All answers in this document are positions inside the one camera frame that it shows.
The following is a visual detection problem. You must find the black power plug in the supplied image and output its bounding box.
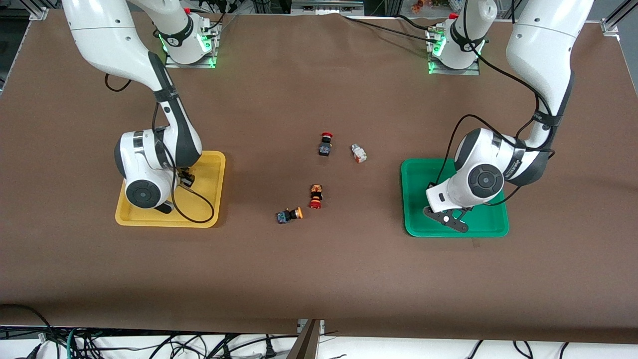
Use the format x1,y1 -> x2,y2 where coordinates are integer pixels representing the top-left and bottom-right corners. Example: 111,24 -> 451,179
259,334 -> 278,359

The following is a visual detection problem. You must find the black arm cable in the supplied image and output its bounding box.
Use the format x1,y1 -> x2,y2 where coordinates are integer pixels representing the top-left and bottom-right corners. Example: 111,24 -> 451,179
104,73 -> 216,224
433,0 -> 557,208

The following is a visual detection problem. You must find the yellow plastic tray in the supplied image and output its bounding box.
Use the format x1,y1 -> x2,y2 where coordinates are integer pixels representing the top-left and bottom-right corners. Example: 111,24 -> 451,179
115,149 -> 226,229

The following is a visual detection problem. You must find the green plastic tray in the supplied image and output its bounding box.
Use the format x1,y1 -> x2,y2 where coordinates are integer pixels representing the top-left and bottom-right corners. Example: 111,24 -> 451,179
401,158 -> 510,238

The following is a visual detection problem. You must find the black floor cable loop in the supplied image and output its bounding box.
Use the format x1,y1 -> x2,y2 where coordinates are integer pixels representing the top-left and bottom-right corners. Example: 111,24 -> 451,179
0,304 -> 54,350

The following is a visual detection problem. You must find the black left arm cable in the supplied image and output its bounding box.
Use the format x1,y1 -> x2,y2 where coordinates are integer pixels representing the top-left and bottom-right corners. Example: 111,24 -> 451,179
433,0 -> 557,208

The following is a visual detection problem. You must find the black base connector cable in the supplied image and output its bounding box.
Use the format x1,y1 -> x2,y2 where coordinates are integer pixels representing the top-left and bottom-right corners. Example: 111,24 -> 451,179
202,0 -> 238,33

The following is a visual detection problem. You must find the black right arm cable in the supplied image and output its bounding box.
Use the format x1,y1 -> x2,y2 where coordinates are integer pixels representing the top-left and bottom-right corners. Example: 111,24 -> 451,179
104,73 -> 216,224

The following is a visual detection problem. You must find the aluminium frame profile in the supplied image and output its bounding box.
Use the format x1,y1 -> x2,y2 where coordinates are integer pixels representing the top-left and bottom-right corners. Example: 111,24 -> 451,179
291,0 -> 365,16

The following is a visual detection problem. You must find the long black table cable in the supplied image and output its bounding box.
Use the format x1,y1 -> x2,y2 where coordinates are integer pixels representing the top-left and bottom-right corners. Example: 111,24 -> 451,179
341,14 -> 437,40

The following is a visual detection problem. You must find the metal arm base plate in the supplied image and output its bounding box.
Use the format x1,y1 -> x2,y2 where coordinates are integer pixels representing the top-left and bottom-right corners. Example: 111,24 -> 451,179
164,22 -> 219,69
427,27 -> 481,77

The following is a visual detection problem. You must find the short black table cable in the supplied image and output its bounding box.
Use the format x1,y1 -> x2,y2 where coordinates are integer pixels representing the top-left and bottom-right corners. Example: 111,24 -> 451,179
397,14 -> 433,31

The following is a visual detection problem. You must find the brown table cover sheet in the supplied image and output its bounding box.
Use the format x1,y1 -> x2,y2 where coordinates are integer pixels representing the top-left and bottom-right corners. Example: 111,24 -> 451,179
0,11 -> 638,345

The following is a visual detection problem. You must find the black floor cable bundle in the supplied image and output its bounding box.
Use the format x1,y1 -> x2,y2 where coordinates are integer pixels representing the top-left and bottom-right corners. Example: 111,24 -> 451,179
75,332 -> 260,359

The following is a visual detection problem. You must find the yellow push button blue block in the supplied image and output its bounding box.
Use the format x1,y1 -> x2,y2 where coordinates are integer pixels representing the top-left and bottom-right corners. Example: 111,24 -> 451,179
276,206 -> 304,225

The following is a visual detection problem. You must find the aluminium table leg profile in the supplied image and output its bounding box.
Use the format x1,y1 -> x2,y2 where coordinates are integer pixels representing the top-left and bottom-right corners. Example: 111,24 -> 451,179
286,319 -> 325,359

